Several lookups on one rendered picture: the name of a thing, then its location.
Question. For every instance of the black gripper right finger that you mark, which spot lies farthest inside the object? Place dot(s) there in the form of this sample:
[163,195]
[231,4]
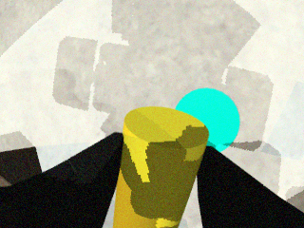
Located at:
[230,198]

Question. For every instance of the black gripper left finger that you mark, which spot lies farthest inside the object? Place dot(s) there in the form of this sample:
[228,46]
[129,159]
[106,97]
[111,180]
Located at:
[74,194]

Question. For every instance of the yellow cylinder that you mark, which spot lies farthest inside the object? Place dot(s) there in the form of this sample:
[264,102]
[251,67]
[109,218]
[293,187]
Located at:
[161,157]

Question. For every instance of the cyan circle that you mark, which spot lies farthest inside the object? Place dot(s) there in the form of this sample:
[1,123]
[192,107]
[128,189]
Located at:
[216,111]

